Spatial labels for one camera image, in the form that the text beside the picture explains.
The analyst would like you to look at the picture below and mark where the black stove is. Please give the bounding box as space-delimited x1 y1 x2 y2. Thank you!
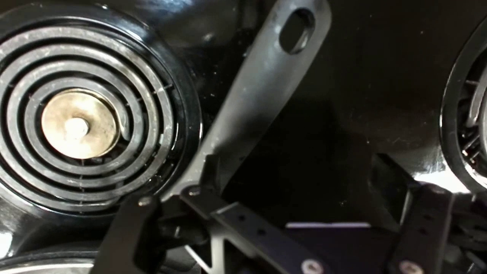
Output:
0 0 487 274

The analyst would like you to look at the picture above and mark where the black pan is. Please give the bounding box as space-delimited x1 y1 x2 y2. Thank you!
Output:
162 0 332 201

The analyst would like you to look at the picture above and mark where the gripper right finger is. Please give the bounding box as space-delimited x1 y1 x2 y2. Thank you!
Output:
369 153 487 274

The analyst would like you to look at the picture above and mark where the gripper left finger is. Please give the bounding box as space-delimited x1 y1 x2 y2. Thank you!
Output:
91 154 332 274

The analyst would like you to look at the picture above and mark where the coil burner with brass centre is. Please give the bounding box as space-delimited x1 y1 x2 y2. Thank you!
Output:
0 4 203 218

